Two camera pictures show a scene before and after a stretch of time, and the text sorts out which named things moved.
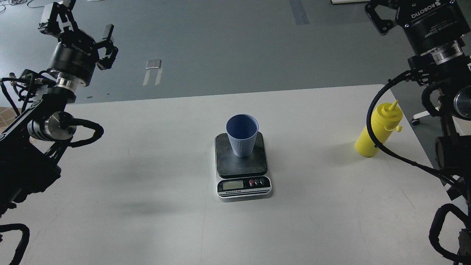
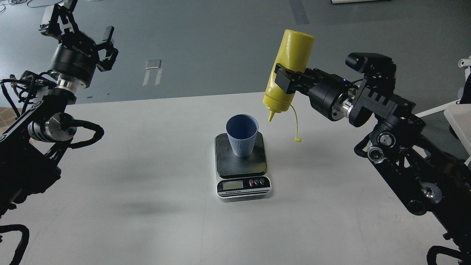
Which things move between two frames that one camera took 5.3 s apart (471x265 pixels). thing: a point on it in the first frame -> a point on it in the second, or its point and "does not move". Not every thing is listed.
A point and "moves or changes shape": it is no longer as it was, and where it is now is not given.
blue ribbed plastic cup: (242, 129) does not move
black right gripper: (428, 24) -> (331, 95)
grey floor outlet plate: (153, 63) does not move
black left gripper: (76, 54) does not move
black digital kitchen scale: (241, 179) does not move
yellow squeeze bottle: (386, 117) moves or changes shape
